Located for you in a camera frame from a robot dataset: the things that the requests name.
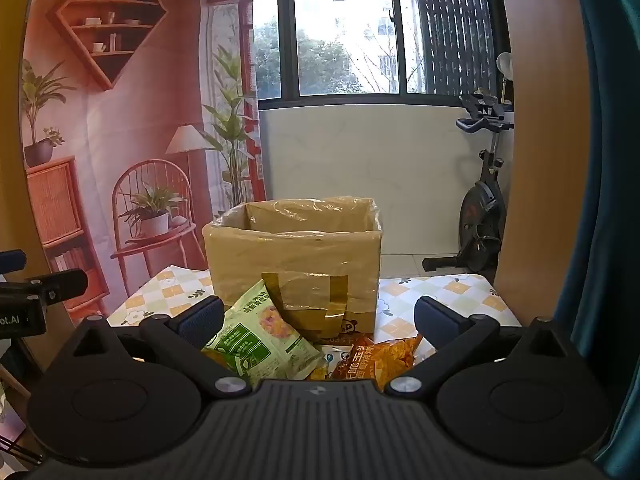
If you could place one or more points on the orange snack bag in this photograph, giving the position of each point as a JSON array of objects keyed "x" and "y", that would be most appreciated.
[{"x": 370, "y": 360}]

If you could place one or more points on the white blue-dotted snack packet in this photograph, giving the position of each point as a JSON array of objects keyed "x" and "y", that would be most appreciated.
[{"x": 332, "y": 356}]

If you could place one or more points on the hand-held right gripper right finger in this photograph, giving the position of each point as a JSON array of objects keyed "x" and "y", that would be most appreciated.
[{"x": 432, "y": 317}]

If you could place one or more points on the white rounded object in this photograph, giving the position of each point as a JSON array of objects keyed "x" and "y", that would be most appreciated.
[{"x": 505, "y": 65}]

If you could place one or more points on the yellow snack packet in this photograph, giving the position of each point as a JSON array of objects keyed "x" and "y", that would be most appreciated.
[{"x": 320, "y": 374}]

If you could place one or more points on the black exercise bike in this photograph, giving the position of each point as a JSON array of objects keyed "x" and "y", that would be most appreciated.
[{"x": 480, "y": 210}]

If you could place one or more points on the green snack bag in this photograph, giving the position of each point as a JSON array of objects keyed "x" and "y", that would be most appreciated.
[{"x": 255, "y": 340}]

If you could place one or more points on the teal curtain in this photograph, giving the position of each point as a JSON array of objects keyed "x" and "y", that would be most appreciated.
[{"x": 615, "y": 210}]

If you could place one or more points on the printed room scene backdrop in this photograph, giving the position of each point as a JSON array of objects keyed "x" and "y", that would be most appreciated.
[{"x": 125, "y": 135}]

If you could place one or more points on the black framed window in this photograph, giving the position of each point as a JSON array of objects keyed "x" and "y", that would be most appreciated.
[{"x": 285, "y": 35}]

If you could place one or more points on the plastic-lined cardboard box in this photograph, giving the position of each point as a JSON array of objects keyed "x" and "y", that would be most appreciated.
[{"x": 300, "y": 260}]

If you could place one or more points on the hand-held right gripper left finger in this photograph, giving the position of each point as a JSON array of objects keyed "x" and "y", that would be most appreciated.
[{"x": 202, "y": 317}]

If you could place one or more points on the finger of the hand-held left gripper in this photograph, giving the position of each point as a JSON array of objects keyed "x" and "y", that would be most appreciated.
[
  {"x": 65, "y": 282},
  {"x": 10, "y": 260}
]

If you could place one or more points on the checked floral tablecloth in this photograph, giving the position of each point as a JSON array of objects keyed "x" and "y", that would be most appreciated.
[{"x": 465, "y": 300}]

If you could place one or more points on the wooden panel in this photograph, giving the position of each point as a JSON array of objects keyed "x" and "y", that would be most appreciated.
[{"x": 545, "y": 160}]

